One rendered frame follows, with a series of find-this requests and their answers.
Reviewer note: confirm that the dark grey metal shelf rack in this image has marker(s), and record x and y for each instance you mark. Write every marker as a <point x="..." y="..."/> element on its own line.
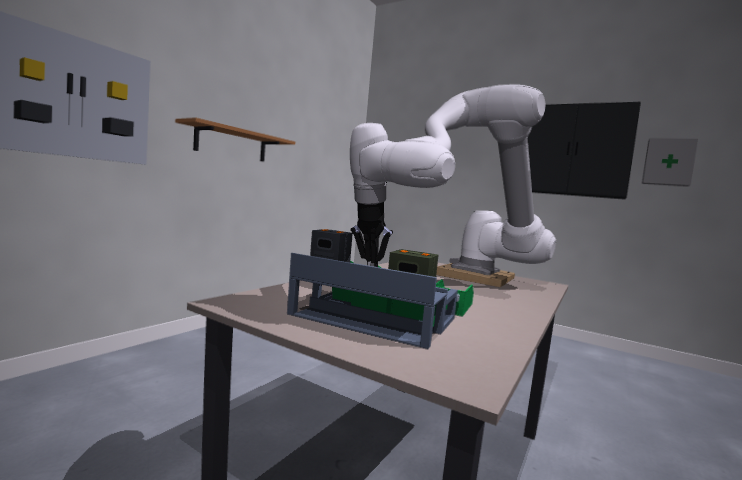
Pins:
<point x="393" y="284"/>

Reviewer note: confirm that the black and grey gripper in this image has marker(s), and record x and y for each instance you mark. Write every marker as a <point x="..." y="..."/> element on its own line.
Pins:
<point x="371" y="232"/>

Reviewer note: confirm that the black tool case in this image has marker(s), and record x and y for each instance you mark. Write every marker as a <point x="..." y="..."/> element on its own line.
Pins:
<point x="327" y="244"/>

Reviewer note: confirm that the olive green case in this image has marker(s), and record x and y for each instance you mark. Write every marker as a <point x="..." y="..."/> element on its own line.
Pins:
<point x="413" y="262"/>

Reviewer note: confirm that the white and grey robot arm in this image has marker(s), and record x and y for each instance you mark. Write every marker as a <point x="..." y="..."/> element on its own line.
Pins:
<point x="509" y="111"/>

